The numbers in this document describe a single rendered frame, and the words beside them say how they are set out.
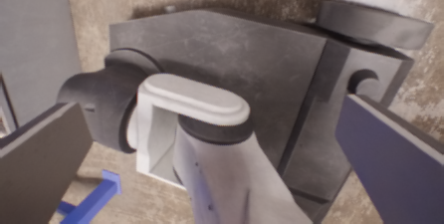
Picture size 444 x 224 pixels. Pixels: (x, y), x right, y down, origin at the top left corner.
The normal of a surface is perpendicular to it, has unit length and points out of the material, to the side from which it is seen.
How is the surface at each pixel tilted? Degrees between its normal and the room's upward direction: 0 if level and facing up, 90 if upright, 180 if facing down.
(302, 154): 0
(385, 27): 2
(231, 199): 90
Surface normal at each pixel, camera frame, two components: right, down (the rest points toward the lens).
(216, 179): 0.18, -0.88
